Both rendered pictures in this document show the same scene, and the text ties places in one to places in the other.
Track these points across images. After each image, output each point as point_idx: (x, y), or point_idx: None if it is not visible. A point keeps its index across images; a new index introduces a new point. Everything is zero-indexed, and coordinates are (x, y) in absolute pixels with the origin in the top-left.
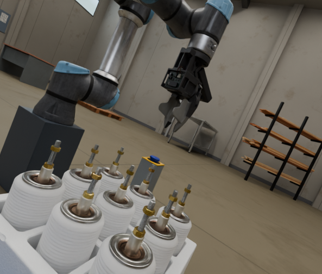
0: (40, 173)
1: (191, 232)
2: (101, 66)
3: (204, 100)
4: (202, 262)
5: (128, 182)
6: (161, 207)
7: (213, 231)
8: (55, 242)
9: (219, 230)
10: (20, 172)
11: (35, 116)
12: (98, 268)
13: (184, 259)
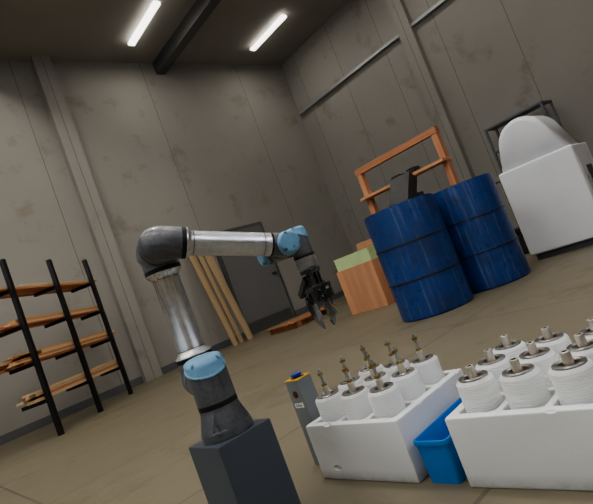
0: (382, 382)
1: (299, 436)
2: (194, 342)
3: None
4: None
5: (188, 498)
6: (364, 373)
7: (289, 427)
8: (421, 381)
9: (284, 425)
10: (288, 491)
11: (253, 428)
12: (432, 367)
13: None
